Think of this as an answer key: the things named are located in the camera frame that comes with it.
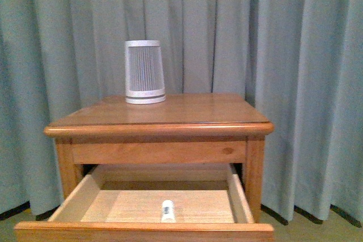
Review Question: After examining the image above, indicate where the wooden nightstand cabinet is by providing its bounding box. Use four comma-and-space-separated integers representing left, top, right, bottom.
44, 93, 274, 220

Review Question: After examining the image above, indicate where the wooden drawer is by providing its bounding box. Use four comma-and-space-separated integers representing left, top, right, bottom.
15, 164, 274, 241

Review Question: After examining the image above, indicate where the grey-green curtain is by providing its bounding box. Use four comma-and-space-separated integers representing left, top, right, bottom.
1, 0, 362, 220

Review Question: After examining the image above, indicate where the white ribbed air purifier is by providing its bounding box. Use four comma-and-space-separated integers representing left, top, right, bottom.
125, 40, 166, 105

